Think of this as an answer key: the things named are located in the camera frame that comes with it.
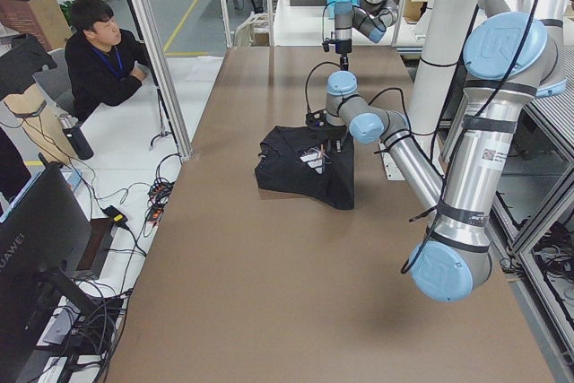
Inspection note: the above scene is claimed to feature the aluminium cage frame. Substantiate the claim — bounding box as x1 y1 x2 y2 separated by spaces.
127 0 272 161

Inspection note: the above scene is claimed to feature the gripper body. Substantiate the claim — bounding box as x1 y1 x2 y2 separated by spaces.
320 125 348 150
335 39 352 71

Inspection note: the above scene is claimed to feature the black power adapter brick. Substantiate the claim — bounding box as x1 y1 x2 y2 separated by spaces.
102 205 128 228

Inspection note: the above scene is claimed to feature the black printed t-shirt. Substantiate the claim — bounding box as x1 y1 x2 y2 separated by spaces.
255 126 354 210

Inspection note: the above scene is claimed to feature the seated person black jacket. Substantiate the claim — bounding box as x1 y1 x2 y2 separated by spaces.
65 0 149 122

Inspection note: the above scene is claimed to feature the black computer monitor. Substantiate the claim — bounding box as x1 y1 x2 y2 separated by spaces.
1 164 112 382

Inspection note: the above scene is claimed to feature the dark water bottle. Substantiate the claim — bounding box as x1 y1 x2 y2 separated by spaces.
57 113 94 161

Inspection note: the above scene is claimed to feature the red power strip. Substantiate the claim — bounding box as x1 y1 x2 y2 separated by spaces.
145 179 174 223

